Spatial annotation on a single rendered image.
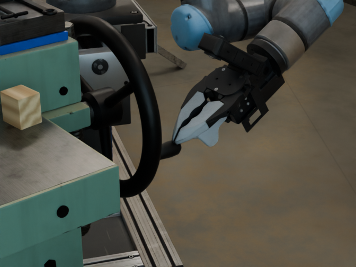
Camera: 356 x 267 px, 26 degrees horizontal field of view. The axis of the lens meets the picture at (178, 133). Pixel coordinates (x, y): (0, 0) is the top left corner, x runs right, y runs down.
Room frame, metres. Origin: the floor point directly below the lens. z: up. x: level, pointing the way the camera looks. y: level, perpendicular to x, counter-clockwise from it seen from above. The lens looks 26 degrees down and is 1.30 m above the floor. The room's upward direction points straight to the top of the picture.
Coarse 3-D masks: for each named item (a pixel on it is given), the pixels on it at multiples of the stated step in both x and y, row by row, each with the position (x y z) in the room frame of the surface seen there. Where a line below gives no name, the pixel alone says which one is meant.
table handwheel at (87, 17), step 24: (96, 24) 1.08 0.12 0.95; (120, 48) 1.03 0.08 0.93; (144, 72) 1.01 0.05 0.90; (96, 96) 1.07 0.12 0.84; (120, 96) 1.04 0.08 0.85; (144, 96) 0.99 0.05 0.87; (96, 120) 1.06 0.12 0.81; (120, 120) 1.08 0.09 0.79; (144, 120) 0.98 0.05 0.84; (144, 144) 0.98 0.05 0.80; (144, 168) 0.98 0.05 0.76; (120, 192) 1.03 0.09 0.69
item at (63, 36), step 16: (0, 0) 1.02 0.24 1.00; (32, 0) 1.03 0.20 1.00; (0, 16) 0.96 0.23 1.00; (32, 16) 0.96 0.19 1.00; (48, 16) 0.97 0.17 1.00; (64, 16) 0.98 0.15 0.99; (0, 32) 0.92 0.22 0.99; (16, 32) 0.94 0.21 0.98; (32, 32) 0.95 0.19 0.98; (48, 32) 0.97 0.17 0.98; (64, 32) 0.98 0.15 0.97; (0, 48) 0.92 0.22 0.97; (16, 48) 0.93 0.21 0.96
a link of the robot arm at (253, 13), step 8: (240, 0) 1.24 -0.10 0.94; (248, 0) 1.25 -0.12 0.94; (256, 0) 1.25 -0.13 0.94; (264, 0) 1.26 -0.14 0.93; (272, 0) 1.24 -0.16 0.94; (248, 8) 1.23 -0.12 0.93; (256, 8) 1.24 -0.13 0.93; (264, 8) 1.24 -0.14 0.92; (272, 8) 1.24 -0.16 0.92; (248, 16) 1.22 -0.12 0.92; (256, 16) 1.23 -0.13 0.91; (264, 16) 1.24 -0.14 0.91; (248, 24) 1.22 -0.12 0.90; (256, 24) 1.23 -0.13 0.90; (264, 24) 1.24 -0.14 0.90; (248, 32) 1.22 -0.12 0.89; (256, 32) 1.23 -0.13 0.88
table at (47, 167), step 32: (0, 128) 0.83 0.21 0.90; (32, 128) 0.83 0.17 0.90; (64, 128) 0.94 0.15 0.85; (0, 160) 0.75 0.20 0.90; (32, 160) 0.75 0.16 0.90; (64, 160) 0.75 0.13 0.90; (96, 160) 0.75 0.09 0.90; (0, 192) 0.68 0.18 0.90; (32, 192) 0.68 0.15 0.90; (64, 192) 0.70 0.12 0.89; (96, 192) 0.72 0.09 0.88; (0, 224) 0.65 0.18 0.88; (32, 224) 0.67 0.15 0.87; (64, 224) 0.69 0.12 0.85; (0, 256) 0.65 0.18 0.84
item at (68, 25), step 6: (66, 24) 1.01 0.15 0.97; (72, 24) 1.01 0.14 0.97; (66, 30) 1.00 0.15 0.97; (72, 30) 1.01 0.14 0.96; (72, 36) 1.01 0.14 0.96; (72, 132) 1.02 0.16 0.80; (78, 132) 1.02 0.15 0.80; (78, 138) 1.02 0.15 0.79; (84, 228) 1.03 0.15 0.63; (84, 234) 1.04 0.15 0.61
